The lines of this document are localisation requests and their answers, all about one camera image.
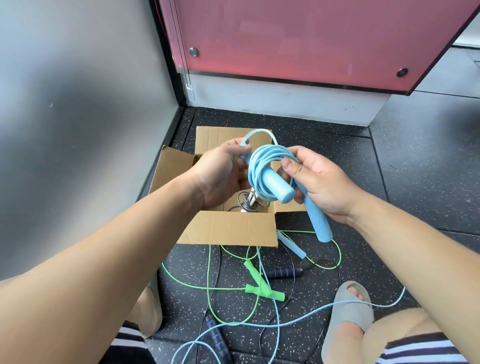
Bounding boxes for black white-striped shorts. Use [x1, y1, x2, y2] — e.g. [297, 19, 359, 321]
[99, 320, 464, 364]

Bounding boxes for person's right hand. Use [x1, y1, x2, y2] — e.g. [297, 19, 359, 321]
[276, 145, 370, 226]

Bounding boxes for thin blind pull cord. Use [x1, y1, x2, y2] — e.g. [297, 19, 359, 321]
[168, 0, 196, 102]

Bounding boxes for black jump rope blue-striped handles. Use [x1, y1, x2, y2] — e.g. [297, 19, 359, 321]
[194, 243, 342, 364]

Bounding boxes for person's right forearm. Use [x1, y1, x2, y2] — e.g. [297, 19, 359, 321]
[348, 191, 480, 364]

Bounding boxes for brown cardboard box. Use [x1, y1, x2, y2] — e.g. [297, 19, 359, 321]
[148, 126, 312, 248]

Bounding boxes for grey jump rope white handles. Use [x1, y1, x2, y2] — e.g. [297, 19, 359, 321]
[227, 187, 271, 214]

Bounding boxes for green jump rope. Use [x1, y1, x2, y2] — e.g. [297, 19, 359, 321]
[161, 230, 342, 326]

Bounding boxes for black wall edge trim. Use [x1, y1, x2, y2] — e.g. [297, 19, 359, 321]
[136, 0, 187, 202]

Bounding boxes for grey right slipper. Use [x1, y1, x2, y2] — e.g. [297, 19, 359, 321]
[321, 281, 375, 364]

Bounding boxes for pink glass panel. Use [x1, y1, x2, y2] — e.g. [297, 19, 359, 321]
[157, 0, 480, 97]

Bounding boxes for light blue jump rope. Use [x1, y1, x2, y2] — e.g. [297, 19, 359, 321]
[170, 230, 407, 364]
[239, 128, 334, 244]

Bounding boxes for person's left forearm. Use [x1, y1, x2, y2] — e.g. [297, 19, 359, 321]
[0, 176, 205, 364]

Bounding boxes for person's left hand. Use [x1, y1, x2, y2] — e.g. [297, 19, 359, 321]
[189, 137, 253, 211]

